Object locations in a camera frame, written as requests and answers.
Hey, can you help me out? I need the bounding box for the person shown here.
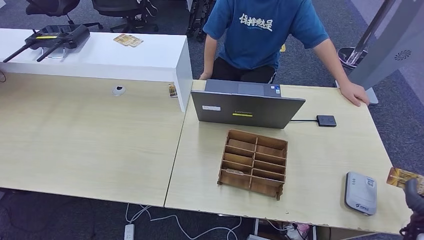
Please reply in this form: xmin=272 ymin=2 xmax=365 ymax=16
xmin=198 ymin=0 xmax=370 ymax=108

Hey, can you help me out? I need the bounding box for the pink white plastic bag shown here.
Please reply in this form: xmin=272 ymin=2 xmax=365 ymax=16
xmin=286 ymin=222 xmax=311 ymax=240

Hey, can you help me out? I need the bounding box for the grey kiosk panel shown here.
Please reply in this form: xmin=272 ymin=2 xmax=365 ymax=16
xmin=335 ymin=0 xmax=424 ymax=106

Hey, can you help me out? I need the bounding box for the grey round cable grommet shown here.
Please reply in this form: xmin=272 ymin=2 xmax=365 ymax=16
xmin=111 ymin=84 xmax=127 ymax=97

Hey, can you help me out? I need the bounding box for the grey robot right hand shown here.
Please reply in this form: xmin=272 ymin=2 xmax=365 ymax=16
xmin=403 ymin=178 xmax=424 ymax=218

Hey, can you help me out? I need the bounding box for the black square usb hub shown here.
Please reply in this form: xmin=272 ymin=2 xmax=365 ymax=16
xmin=315 ymin=114 xmax=337 ymax=128

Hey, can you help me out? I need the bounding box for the wooden compartment card organizer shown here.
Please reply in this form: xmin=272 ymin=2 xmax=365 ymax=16
xmin=217 ymin=128 xmax=289 ymax=201

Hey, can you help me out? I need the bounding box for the black office chair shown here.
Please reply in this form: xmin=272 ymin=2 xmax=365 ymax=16
xmin=25 ymin=0 xmax=104 ymax=31
xmin=91 ymin=0 xmax=160 ymax=34

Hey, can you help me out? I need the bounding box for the metal wire controller stand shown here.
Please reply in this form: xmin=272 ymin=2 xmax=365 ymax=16
xmin=41 ymin=46 xmax=66 ymax=60

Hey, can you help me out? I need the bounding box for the black metal machine frame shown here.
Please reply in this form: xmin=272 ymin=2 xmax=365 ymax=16
xmin=186 ymin=0 xmax=215 ymax=43

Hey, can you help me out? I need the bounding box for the white desk shelf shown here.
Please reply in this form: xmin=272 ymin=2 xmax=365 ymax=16
xmin=0 ymin=28 xmax=194 ymax=113

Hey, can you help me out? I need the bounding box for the grey white card reader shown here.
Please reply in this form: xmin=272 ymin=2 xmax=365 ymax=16
xmin=344 ymin=171 xmax=378 ymax=217

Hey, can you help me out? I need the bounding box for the grey laptop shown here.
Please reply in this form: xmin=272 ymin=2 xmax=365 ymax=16
xmin=191 ymin=78 xmax=306 ymax=130

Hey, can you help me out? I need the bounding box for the person's left hand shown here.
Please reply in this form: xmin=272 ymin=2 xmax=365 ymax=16
xmin=339 ymin=80 xmax=370 ymax=108

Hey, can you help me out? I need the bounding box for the gold patterned ID card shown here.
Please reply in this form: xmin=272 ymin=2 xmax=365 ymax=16
xmin=386 ymin=167 xmax=424 ymax=196

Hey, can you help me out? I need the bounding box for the white power cable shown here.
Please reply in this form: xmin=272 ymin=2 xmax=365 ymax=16
xmin=125 ymin=203 xmax=243 ymax=240

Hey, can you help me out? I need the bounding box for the black remote controller with antennas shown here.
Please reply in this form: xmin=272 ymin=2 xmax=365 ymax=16
xmin=2 ymin=24 xmax=91 ymax=63

